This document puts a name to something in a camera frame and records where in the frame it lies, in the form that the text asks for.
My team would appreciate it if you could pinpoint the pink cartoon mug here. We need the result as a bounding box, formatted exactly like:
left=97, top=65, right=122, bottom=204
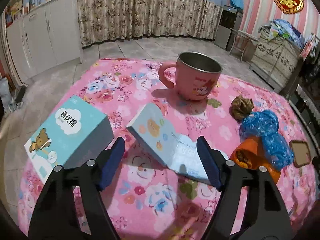
left=158, top=52, right=223, bottom=101

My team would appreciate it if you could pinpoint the pile of clothes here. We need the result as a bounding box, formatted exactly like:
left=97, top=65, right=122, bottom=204
left=259, top=19, right=307, bottom=48

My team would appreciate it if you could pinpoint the small metal side table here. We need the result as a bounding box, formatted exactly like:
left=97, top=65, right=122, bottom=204
left=228, top=29, right=259, bottom=62

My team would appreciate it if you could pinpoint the brown phone case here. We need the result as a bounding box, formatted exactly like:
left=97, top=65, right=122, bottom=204
left=289, top=140, right=312, bottom=168

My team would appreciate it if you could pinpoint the dark small box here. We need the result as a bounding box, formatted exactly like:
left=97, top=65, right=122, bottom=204
left=15, top=86, right=27, bottom=104

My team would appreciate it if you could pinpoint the orange snack bag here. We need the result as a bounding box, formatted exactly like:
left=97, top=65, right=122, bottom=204
left=229, top=140, right=281, bottom=183

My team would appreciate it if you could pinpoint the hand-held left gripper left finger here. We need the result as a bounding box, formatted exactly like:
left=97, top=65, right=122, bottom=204
left=28, top=137, right=125, bottom=240

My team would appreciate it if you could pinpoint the cloth covered cabinet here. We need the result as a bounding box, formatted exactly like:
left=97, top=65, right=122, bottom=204
left=250, top=24, right=304, bottom=94

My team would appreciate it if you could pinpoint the light blue card packaging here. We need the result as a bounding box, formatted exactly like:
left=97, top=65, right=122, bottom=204
left=126, top=102, right=213, bottom=185

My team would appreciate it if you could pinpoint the light blue bear box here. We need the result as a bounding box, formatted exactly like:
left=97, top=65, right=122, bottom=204
left=24, top=95, right=115, bottom=170

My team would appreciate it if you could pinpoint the white bag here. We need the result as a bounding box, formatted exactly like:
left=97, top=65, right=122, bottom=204
left=0, top=77, right=13, bottom=108

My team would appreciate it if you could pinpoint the blue plastic bag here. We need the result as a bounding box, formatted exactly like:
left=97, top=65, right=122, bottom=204
left=239, top=109, right=294, bottom=171

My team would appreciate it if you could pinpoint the white cabinet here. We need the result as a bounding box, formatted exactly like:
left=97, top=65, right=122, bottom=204
left=5, top=0, right=84, bottom=85

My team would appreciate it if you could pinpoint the grey water dispenser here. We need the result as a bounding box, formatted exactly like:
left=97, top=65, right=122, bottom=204
left=214, top=5, right=243, bottom=50

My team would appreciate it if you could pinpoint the pink hanging bag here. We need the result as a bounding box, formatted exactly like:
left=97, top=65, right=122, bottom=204
left=300, top=34, right=315, bottom=60

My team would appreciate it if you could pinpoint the pink floral tablecloth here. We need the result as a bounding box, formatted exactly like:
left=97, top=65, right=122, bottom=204
left=17, top=58, right=318, bottom=240

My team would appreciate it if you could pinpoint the blue floral curtain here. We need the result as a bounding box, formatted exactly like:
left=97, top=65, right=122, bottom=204
left=22, top=0, right=134, bottom=48
left=131, top=0, right=230, bottom=40

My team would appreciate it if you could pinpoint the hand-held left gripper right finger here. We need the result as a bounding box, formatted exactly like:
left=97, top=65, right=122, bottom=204
left=196, top=136, right=293, bottom=240

